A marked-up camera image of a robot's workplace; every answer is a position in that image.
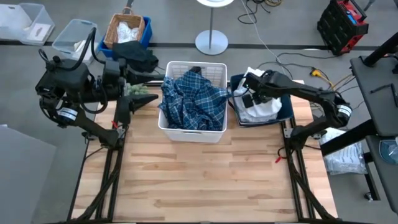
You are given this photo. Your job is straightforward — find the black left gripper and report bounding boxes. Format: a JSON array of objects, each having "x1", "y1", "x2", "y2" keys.
[{"x1": 102, "y1": 58, "x2": 166, "y2": 125}]

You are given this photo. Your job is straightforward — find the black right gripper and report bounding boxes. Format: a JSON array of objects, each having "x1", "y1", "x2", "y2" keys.
[{"x1": 242, "y1": 70, "x2": 281, "y2": 109}]

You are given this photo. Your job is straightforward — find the white cloth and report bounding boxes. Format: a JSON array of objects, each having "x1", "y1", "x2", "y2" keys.
[
  {"x1": 116, "y1": 21, "x2": 140, "y2": 44},
  {"x1": 233, "y1": 67, "x2": 283, "y2": 123}
]

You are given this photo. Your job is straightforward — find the black cloth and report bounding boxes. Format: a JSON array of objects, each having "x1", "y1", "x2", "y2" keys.
[{"x1": 111, "y1": 40, "x2": 160, "y2": 74}]

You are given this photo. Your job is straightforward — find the navy blue bin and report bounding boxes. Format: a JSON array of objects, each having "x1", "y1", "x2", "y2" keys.
[{"x1": 229, "y1": 73, "x2": 295, "y2": 128}]

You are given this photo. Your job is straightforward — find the blue plaid shirt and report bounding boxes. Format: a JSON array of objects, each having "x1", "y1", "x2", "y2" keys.
[{"x1": 158, "y1": 70, "x2": 231, "y2": 132}]

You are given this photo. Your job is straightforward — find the blue plastic bin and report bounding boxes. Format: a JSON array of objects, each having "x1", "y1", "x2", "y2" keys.
[{"x1": 98, "y1": 16, "x2": 153, "y2": 58}]

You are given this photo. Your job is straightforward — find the white cloth in wicker basket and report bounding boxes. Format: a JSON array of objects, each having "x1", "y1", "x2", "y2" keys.
[{"x1": 116, "y1": 21, "x2": 140, "y2": 44}]

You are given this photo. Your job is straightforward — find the wicker basket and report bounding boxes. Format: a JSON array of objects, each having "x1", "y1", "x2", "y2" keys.
[{"x1": 103, "y1": 12, "x2": 146, "y2": 50}]

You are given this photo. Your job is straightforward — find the yellow plug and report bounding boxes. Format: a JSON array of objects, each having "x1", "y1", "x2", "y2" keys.
[{"x1": 310, "y1": 68, "x2": 336, "y2": 88}]

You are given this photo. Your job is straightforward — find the white laundry basket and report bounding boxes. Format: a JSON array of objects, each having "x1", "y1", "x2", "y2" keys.
[{"x1": 157, "y1": 60, "x2": 228, "y2": 144}]

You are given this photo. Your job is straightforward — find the white item in clear bin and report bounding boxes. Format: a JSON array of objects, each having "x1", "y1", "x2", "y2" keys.
[{"x1": 73, "y1": 39, "x2": 95, "y2": 62}]

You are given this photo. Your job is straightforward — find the clear open plastic bin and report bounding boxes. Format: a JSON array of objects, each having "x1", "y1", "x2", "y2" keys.
[{"x1": 52, "y1": 19, "x2": 99, "y2": 63}]

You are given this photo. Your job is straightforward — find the clear plastic bag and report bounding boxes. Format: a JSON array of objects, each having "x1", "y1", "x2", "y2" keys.
[{"x1": 319, "y1": 127, "x2": 369, "y2": 176}]

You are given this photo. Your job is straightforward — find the red and black tool case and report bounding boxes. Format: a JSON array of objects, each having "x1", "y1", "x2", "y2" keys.
[{"x1": 317, "y1": 0, "x2": 369, "y2": 57}]

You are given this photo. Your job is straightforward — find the white paper sheet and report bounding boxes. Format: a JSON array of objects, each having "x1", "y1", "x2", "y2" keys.
[{"x1": 26, "y1": 22, "x2": 52, "y2": 42}]

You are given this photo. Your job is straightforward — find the black desk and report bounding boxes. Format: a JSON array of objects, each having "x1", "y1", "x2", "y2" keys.
[{"x1": 349, "y1": 55, "x2": 398, "y2": 215}]

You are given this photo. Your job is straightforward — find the black pen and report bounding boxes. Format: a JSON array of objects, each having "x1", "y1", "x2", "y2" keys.
[{"x1": 369, "y1": 83, "x2": 398, "y2": 108}]

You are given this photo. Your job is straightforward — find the black pole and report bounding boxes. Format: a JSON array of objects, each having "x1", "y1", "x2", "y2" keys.
[{"x1": 363, "y1": 32, "x2": 398, "y2": 68}]

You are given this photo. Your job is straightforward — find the clear lidded plastic bin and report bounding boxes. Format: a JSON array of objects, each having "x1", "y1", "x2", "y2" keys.
[{"x1": 0, "y1": 2, "x2": 56, "y2": 47}]

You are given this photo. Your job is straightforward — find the white cable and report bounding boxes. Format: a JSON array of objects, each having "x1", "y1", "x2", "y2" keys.
[{"x1": 240, "y1": 0, "x2": 284, "y2": 70}]

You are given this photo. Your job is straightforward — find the black cable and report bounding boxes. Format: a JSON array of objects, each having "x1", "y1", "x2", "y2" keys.
[{"x1": 237, "y1": 0, "x2": 284, "y2": 26}]

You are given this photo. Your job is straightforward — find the black aluminium frame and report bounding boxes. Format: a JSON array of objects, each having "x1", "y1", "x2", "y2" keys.
[
  {"x1": 280, "y1": 119, "x2": 338, "y2": 223},
  {"x1": 66, "y1": 124, "x2": 129, "y2": 223}
]

